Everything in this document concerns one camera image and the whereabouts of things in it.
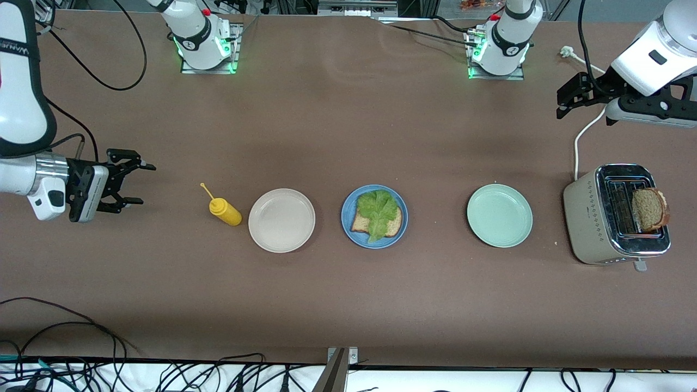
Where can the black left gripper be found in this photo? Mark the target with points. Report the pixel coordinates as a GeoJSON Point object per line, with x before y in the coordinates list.
{"type": "Point", "coordinates": [589, 87]}

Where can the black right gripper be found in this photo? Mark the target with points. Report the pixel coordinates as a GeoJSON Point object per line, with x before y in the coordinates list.
{"type": "Point", "coordinates": [81, 183]}

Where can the yellow squeeze bottle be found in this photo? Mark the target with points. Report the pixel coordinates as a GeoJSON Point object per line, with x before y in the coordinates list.
{"type": "Point", "coordinates": [226, 212]}

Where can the brown crust bread slice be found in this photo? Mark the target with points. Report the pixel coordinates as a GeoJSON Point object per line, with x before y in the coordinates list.
{"type": "Point", "coordinates": [648, 209]}
{"type": "Point", "coordinates": [359, 224]}

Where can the green lettuce leaf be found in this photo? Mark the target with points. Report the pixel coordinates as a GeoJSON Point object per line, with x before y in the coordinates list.
{"type": "Point", "coordinates": [378, 212]}

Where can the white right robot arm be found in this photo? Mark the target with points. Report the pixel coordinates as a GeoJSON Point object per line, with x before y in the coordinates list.
{"type": "Point", "coordinates": [22, 98]}

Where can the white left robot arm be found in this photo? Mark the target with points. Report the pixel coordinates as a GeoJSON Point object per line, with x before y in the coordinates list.
{"type": "Point", "coordinates": [506, 43]}

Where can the pale green plate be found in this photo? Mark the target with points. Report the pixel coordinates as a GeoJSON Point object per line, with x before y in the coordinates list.
{"type": "Point", "coordinates": [500, 215]}

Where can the off-white plate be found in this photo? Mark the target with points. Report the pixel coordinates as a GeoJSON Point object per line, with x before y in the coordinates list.
{"type": "Point", "coordinates": [281, 220]}

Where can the blue plate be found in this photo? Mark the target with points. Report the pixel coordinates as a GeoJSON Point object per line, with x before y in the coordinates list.
{"type": "Point", "coordinates": [350, 200]}

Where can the beige chrome two-slot toaster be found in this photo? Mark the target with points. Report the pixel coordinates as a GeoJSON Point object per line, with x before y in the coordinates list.
{"type": "Point", "coordinates": [585, 218]}

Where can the orange background items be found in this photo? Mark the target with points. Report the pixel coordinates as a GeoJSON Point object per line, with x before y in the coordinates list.
{"type": "Point", "coordinates": [474, 4]}

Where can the grey metal box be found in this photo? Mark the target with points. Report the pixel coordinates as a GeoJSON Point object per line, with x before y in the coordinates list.
{"type": "Point", "coordinates": [356, 8]}

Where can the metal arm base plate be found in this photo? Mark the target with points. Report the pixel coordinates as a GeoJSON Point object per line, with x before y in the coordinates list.
{"type": "Point", "coordinates": [495, 77]}
{"type": "Point", "coordinates": [236, 49]}

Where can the grey metal post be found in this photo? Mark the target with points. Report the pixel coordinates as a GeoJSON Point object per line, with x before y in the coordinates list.
{"type": "Point", "coordinates": [333, 378]}

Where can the metal table edge bracket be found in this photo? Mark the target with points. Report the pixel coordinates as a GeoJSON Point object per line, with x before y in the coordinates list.
{"type": "Point", "coordinates": [353, 356]}

